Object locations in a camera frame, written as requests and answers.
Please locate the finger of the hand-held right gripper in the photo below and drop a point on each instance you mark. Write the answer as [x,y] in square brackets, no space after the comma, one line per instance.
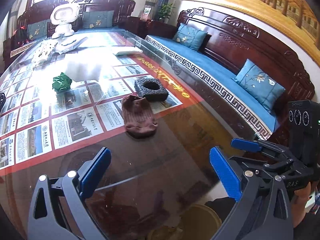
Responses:
[246,144]
[260,165]

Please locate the white foam block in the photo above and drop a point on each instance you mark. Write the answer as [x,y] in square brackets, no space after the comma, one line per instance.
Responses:
[83,67]

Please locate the gold framed tree painting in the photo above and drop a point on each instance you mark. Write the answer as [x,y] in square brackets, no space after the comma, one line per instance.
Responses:
[262,2]

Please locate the blue embroidered cushion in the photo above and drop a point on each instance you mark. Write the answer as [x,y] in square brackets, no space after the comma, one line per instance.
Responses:
[98,19]
[190,37]
[37,30]
[258,85]

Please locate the white spotted bag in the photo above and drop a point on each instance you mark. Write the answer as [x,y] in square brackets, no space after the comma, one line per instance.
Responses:
[43,51]

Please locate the potted green plant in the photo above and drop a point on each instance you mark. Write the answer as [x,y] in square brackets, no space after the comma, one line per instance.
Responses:
[165,12]

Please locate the person's right hand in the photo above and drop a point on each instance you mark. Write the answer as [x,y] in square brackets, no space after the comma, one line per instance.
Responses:
[302,198]

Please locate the printed table mat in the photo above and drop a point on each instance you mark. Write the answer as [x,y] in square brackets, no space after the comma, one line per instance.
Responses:
[75,125]

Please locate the wooden corner table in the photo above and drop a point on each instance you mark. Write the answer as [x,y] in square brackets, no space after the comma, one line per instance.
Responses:
[155,28]

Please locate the carved wooden sofa by window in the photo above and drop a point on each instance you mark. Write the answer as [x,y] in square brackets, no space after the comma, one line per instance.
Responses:
[105,3]

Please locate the long carved wooden sofa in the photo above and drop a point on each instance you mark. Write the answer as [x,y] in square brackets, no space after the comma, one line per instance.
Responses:
[225,55]

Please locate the white folded packet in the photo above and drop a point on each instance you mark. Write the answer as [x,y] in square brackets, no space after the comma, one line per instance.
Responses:
[127,52]

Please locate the green crumpled paper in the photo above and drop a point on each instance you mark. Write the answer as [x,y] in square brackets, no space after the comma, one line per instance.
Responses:
[62,82]

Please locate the yellow trash bin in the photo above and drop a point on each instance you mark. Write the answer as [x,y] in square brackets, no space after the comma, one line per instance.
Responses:
[200,220]

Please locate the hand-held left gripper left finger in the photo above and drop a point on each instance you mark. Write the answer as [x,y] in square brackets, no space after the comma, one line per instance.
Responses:
[96,167]

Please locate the white robot toy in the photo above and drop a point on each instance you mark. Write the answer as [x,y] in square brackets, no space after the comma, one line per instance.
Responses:
[64,17]

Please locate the white and blue packet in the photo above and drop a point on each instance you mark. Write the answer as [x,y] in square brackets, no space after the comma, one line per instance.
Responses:
[71,45]

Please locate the black bag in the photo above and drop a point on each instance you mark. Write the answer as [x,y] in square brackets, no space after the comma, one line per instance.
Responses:
[20,34]

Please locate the brown sock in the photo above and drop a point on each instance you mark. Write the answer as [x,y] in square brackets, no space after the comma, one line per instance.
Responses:
[138,117]

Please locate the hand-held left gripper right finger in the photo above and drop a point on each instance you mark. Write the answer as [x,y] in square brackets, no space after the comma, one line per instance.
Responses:
[225,172]

